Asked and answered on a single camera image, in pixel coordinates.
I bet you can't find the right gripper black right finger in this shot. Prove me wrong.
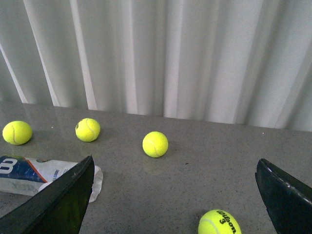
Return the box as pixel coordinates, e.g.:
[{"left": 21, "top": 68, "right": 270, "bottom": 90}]
[{"left": 255, "top": 158, "right": 312, "bottom": 234}]

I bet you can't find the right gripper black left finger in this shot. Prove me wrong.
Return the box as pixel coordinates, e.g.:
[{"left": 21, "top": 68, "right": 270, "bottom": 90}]
[{"left": 0, "top": 156, "right": 95, "bottom": 234}]

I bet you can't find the blue white tennis ball can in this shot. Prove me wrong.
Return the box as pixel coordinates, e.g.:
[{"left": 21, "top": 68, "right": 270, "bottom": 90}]
[{"left": 0, "top": 156, "right": 104, "bottom": 203}]

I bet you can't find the yellow Wilson 3 tennis ball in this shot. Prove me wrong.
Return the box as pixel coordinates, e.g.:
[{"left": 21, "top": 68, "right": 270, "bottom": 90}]
[{"left": 198, "top": 210, "right": 242, "bottom": 234}]

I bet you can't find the yellow tennis ball middle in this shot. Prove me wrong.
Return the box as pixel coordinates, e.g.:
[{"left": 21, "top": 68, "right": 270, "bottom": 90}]
[{"left": 75, "top": 118, "right": 100, "bottom": 142}]

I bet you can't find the yellow tennis ball near left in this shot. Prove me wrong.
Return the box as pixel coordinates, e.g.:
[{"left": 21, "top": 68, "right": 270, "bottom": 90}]
[{"left": 2, "top": 121, "right": 33, "bottom": 145}]

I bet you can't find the white pleated curtain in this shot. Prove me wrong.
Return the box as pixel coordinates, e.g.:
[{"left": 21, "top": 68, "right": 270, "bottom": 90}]
[{"left": 0, "top": 0, "right": 312, "bottom": 131}]

